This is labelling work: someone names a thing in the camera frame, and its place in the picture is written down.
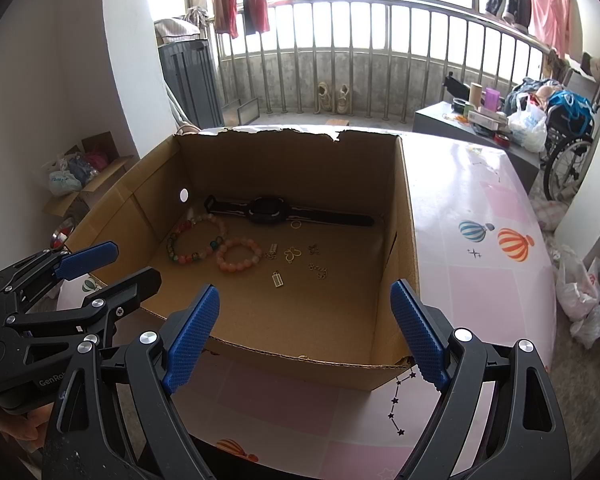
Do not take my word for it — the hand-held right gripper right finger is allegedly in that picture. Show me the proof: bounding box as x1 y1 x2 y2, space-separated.
390 279 573 480

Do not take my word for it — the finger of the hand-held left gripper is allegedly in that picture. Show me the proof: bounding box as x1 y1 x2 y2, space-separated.
0 241 120 311
5 267 162 346

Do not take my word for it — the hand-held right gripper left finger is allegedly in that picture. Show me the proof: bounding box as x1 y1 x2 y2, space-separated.
40 282 221 480

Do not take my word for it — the pink beaded bracelet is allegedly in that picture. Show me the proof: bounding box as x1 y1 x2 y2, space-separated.
216 238 263 273

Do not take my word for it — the large cardboard box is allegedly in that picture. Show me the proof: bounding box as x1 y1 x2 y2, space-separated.
62 127 421 392

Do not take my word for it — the multicolour beaded bracelet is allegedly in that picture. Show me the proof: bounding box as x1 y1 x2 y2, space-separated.
166 213 228 264

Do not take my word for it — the black and pink wristwatch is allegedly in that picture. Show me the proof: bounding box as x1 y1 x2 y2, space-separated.
203 195 375 228

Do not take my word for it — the person's left hand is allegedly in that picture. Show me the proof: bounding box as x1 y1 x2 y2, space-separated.
0 404 54 456

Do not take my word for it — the steel bowl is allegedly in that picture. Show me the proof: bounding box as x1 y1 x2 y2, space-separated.
50 217 78 251

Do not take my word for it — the small cardboard carton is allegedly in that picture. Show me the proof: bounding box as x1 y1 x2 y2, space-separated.
42 132 136 216

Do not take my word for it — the white bag red print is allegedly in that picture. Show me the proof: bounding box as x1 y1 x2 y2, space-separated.
555 246 600 321

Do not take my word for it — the small white plastic bag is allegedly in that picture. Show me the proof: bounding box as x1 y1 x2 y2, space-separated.
570 302 600 351

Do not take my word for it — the crumpled beige bag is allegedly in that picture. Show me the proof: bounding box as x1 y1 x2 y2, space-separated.
532 199 567 232

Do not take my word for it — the dark grey ribbed cabinet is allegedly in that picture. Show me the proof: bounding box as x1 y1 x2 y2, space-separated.
157 40 225 131

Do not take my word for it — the low grey table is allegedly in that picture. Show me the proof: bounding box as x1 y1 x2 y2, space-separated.
412 101 541 196

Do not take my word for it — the white flat box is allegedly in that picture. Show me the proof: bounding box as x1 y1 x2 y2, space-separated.
467 110 508 128

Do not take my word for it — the white blue-print plastic bag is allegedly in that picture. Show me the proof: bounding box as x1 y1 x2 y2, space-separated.
507 95 548 153

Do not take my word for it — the white bedding bundle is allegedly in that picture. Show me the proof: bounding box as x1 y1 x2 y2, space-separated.
154 17 201 46

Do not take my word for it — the black stand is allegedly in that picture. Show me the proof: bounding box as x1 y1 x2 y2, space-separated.
442 72 468 101

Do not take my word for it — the wheelchair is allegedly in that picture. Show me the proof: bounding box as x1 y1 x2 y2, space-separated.
542 67 600 201

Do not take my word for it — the pile of clothes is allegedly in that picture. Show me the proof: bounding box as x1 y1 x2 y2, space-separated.
504 77 556 111

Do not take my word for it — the blue bag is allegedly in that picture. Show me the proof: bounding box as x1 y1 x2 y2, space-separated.
547 89 595 126

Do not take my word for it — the metal balcony railing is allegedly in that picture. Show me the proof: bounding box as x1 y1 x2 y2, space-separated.
215 0 556 121

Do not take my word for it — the pink hanging shirt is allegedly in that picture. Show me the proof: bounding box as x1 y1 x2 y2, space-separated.
525 0 583 58

